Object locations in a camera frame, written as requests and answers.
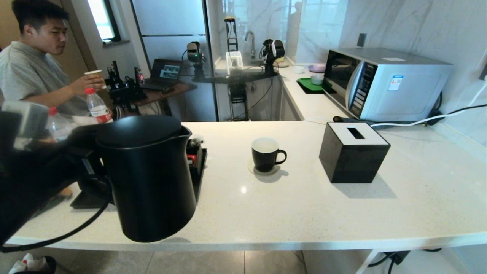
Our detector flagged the silver microwave oven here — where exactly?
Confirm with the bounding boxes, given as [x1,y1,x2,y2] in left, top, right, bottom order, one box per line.
[322,48,454,123]

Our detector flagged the grey refrigerator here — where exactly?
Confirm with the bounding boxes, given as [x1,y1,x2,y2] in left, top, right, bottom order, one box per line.
[131,0,219,122]

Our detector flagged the black teleoperation handle rig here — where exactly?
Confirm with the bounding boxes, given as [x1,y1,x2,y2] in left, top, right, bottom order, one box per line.
[105,60,147,109]

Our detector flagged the clear glass coaster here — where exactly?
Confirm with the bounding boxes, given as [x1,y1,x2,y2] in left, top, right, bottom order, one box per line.
[248,158,281,176]

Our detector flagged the black upright frame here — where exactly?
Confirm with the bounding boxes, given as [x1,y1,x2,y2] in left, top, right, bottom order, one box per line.
[224,17,239,53]

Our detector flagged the small brown rimmed paper cup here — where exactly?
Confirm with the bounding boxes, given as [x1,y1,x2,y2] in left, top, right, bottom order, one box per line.
[84,70,103,90]

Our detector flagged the water bottle with red label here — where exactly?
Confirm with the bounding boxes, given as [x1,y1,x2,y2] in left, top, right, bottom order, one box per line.
[84,88,113,124]

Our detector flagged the person in grey shirt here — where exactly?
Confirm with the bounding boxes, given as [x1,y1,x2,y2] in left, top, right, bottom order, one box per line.
[0,0,107,115]

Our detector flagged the white wire basket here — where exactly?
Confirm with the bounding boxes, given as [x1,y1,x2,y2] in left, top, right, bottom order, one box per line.
[226,52,244,71]

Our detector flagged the clear water bottle red cap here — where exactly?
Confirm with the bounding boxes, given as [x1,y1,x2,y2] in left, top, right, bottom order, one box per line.
[48,107,75,141]

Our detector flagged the black camera head on stand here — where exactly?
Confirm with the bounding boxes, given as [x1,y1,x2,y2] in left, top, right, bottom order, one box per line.
[186,41,208,80]

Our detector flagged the green mat on black tray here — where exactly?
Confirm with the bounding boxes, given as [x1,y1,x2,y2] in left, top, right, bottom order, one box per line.
[296,78,337,95]

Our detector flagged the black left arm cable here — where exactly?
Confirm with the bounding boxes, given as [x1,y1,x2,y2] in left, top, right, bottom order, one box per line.
[0,196,111,253]

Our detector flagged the brown wooden table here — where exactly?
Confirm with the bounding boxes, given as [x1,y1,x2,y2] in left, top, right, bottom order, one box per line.
[129,81,197,122]

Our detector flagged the black tissue box white lid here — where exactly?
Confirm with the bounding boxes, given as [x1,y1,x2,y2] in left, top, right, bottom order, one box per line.
[319,122,391,184]

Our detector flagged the black mug white inside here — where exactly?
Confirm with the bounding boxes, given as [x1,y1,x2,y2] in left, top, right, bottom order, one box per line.
[251,137,287,173]

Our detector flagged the black compartment box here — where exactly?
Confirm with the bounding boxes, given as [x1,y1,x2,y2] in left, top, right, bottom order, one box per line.
[186,139,204,179]

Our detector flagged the white power cable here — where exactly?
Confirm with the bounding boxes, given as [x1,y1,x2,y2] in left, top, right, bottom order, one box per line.
[370,82,487,128]

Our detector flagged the black serving tray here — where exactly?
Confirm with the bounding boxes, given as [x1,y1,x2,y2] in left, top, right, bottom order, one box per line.
[70,148,208,209]

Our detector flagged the black power adapter brick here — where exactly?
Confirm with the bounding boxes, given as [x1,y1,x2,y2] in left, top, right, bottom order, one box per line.
[382,250,411,266]

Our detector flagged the white paper cup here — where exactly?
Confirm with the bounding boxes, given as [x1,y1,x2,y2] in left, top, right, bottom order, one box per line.
[72,115,97,127]

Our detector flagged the black trash bin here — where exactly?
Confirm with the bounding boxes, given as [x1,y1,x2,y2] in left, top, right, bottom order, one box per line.
[8,253,57,274]

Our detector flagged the metal kitchen faucet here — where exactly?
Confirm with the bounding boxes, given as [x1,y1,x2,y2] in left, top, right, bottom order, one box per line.
[245,30,256,57]

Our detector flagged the thick black adapter cable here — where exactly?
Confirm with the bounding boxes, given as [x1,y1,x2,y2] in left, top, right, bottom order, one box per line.
[367,248,442,274]

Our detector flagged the window with dark frame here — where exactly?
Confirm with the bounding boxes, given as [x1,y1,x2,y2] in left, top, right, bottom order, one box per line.
[88,0,122,44]

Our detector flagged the black laptop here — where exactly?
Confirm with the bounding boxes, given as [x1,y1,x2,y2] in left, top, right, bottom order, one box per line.
[141,58,183,91]

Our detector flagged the black power cable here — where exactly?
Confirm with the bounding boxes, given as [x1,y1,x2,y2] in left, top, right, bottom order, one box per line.
[426,104,487,122]

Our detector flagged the black electric kettle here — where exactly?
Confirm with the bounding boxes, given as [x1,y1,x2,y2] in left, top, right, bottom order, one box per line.
[67,115,197,243]

